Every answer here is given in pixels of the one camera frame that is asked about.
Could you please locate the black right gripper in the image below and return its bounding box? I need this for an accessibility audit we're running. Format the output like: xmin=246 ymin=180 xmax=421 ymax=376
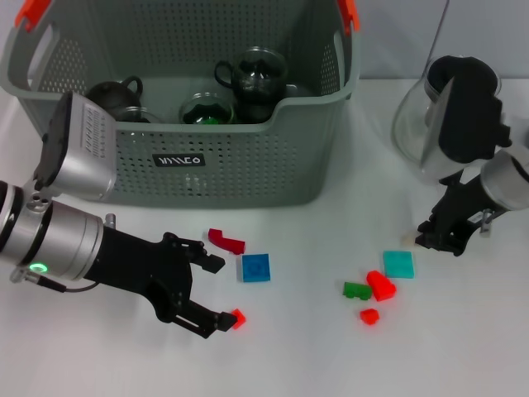
xmin=414 ymin=171 xmax=497 ymax=256

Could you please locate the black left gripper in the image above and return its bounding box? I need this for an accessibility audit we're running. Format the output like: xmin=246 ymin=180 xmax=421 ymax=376
xmin=82 ymin=225 xmax=239 ymax=341

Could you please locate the teal square brick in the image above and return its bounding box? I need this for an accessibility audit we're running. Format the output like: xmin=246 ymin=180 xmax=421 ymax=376
xmin=382 ymin=250 xmax=415 ymax=279

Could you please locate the dark red angled brick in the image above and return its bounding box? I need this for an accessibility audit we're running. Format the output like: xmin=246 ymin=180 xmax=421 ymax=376
xmin=207 ymin=227 xmax=247 ymax=254

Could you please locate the blue square brick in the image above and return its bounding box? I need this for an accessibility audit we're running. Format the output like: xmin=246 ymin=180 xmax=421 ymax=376
xmin=236 ymin=252 xmax=272 ymax=284

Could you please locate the large red brick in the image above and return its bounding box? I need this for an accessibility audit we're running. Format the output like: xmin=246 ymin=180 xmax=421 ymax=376
xmin=365 ymin=270 xmax=398 ymax=302

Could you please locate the green car-shaped brick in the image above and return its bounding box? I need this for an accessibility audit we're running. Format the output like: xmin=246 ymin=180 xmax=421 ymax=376
xmin=341 ymin=281 xmax=372 ymax=301

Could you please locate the glass teacup with black holder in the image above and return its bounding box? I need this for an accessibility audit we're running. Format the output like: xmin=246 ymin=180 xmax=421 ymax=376
xmin=119 ymin=106 xmax=160 ymax=124
xmin=233 ymin=98 xmax=274 ymax=124
xmin=178 ymin=91 xmax=236 ymax=125
xmin=213 ymin=46 xmax=289 ymax=104

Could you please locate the grey perforated plastic storage bin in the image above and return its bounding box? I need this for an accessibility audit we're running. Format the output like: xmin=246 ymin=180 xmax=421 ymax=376
xmin=0 ymin=0 xmax=361 ymax=208

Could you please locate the glass teapot with black lid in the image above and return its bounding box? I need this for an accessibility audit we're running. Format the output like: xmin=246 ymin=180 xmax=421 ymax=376
xmin=391 ymin=54 xmax=502 ymax=185

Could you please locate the black clay teapot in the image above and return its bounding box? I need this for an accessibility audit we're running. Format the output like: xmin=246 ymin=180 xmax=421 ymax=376
xmin=85 ymin=75 xmax=145 ymax=122

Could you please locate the right arm cable with plug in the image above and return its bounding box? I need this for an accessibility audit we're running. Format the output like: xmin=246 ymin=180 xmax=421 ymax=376
xmin=470 ymin=208 xmax=495 ymax=237

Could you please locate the arm cable with plug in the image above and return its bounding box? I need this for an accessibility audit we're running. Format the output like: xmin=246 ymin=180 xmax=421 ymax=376
xmin=10 ymin=266 xmax=100 ymax=294
xmin=470 ymin=208 xmax=495 ymax=237

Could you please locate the left arm cable with plug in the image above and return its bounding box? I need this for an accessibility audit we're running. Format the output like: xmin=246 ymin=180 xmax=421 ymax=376
xmin=10 ymin=266 xmax=100 ymax=294

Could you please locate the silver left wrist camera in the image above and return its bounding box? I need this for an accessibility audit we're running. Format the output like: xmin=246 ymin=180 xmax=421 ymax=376
xmin=32 ymin=91 xmax=119 ymax=203

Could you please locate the orange bin handle clip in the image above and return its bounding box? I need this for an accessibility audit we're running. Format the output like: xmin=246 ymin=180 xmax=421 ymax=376
xmin=336 ymin=0 xmax=360 ymax=36
xmin=14 ymin=0 xmax=53 ymax=32

